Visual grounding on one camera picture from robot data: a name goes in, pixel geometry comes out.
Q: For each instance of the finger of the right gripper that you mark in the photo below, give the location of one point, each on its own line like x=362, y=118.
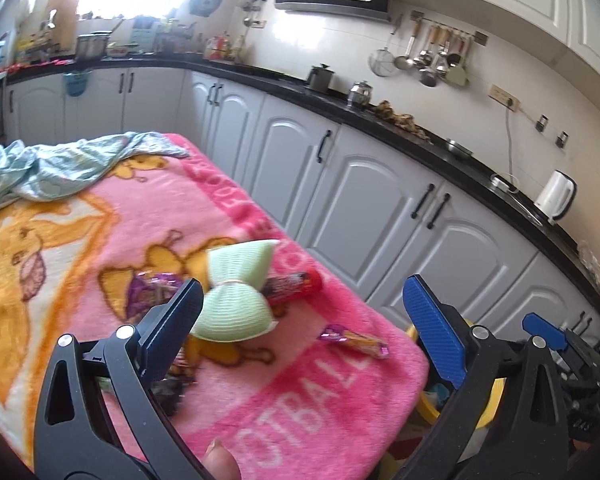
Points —
x=536, y=326

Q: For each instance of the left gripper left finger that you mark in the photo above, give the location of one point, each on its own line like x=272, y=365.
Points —
x=74, y=437

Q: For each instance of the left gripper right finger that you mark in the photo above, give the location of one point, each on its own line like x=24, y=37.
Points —
x=528, y=438

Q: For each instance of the left hand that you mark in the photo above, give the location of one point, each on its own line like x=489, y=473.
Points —
x=220, y=462

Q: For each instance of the green black snack bag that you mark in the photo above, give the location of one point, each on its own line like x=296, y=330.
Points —
x=169, y=392

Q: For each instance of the white electric kettle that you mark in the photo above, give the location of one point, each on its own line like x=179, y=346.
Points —
x=557, y=196

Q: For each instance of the purple candy wrapper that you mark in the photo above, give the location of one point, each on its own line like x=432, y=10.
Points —
x=149, y=289

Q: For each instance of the black countertop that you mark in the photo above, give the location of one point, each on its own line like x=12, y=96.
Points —
x=470, y=176

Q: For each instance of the pink cartoon blanket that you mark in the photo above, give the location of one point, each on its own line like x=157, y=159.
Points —
x=286, y=405

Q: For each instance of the green bow sponge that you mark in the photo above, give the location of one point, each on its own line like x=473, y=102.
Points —
x=234, y=308

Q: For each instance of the white lower cabinets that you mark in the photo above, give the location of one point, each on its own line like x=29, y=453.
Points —
x=369, y=213

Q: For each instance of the steel bowl on counter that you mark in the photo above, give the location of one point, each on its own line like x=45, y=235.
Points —
x=457, y=149

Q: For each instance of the red tube snack wrapper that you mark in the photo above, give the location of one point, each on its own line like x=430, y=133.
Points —
x=281, y=289

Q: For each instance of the light green cloth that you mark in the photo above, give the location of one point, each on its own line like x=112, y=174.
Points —
x=43, y=173

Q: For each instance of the ginger pile on counter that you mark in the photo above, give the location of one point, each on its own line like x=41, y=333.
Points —
x=384, y=111

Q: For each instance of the hanging utensil rack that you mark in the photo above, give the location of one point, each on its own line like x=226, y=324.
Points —
x=434, y=51

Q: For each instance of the dark green pot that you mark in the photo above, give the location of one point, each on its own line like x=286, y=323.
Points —
x=319, y=78

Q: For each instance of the teal hanging basket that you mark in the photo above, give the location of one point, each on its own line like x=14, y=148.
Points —
x=76, y=82

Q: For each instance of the steel pot by window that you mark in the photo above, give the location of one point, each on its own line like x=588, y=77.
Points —
x=92, y=46

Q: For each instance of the wall power socket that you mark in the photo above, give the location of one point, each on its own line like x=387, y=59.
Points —
x=503, y=97

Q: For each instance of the round wall decoration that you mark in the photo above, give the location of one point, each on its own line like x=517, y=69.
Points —
x=203, y=8

